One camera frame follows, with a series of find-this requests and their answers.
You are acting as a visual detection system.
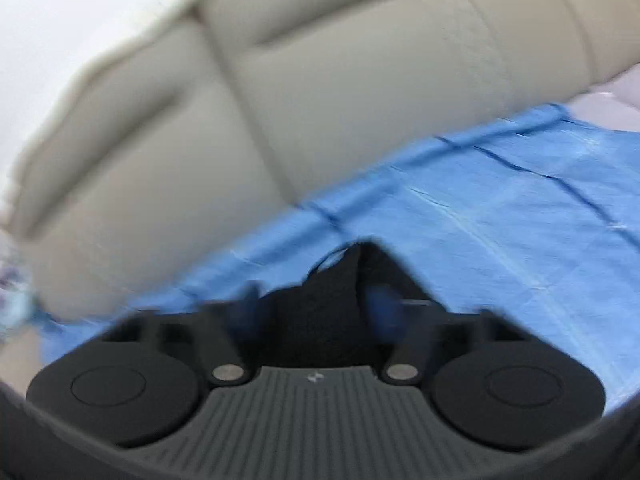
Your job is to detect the black pants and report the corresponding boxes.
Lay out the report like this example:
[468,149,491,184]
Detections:
[267,241,438,372]

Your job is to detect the pale lilac cloth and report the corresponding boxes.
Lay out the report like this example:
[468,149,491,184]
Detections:
[567,62,640,135]

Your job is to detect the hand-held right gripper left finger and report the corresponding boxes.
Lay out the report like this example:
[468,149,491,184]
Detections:
[106,284,267,387]

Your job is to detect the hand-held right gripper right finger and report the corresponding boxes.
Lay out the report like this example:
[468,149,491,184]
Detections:
[364,284,527,387]

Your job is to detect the floral printed cloth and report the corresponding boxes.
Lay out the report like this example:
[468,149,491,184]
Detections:
[0,247,43,343]

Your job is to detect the beige leather sofa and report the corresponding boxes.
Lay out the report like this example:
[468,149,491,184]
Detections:
[0,0,640,322]

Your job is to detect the blue striped sheet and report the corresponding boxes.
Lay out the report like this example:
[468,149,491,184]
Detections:
[39,102,640,417]

